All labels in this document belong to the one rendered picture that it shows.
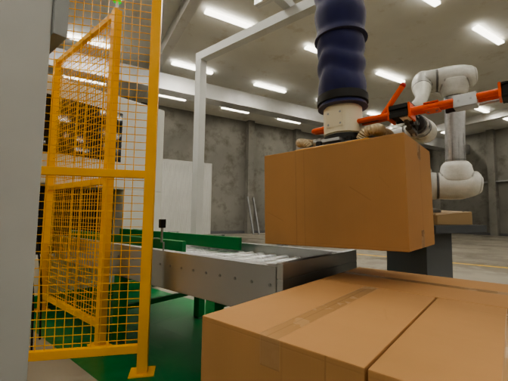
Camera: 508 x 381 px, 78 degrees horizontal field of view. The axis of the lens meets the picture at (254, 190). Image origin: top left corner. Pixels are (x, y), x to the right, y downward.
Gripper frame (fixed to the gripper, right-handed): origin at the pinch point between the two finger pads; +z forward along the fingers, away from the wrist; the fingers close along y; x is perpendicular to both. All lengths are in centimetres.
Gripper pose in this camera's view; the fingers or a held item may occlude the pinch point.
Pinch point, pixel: (405, 113)
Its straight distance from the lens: 141.3
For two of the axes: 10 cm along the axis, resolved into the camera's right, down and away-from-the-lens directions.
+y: -0.1, 10.0, -0.8
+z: -6.4, -0.7, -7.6
